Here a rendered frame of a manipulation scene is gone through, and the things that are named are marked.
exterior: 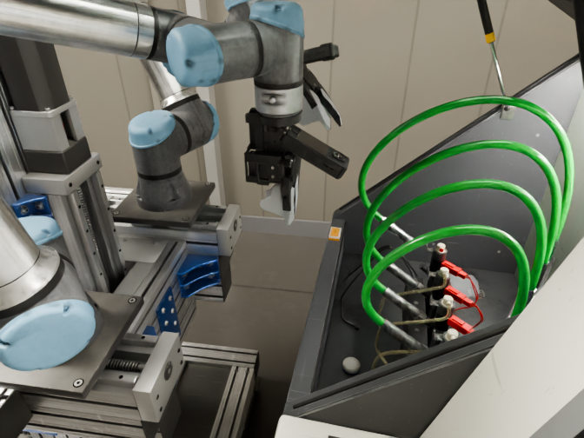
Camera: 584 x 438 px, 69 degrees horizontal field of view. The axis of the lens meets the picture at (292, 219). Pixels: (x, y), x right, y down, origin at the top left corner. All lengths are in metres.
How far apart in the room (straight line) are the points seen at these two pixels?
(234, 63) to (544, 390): 0.51
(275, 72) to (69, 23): 0.27
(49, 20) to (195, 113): 0.62
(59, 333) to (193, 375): 1.22
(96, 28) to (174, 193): 0.60
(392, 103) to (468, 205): 1.29
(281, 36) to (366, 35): 1.74
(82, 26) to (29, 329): 0.39
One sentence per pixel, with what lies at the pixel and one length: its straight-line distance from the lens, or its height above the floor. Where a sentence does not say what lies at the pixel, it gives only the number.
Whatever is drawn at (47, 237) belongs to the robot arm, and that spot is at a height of 1.26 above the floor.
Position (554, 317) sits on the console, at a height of 1.32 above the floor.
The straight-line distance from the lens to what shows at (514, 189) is 0.69.
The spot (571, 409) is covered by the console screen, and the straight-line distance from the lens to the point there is 0.46.
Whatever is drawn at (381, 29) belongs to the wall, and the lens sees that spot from 2.35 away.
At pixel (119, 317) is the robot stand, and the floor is 1.04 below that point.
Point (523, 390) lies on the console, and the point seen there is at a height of 1.24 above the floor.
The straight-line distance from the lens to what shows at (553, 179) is 0.79.
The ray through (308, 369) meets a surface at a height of 0.95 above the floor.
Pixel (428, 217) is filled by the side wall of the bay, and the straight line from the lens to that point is 1.26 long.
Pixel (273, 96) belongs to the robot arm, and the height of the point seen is 1.45.
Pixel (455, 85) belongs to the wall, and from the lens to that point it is 2.46.
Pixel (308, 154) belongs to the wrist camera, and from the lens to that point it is 0.68.
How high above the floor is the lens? 1.63
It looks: 33 degrees down
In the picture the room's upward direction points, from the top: straight up
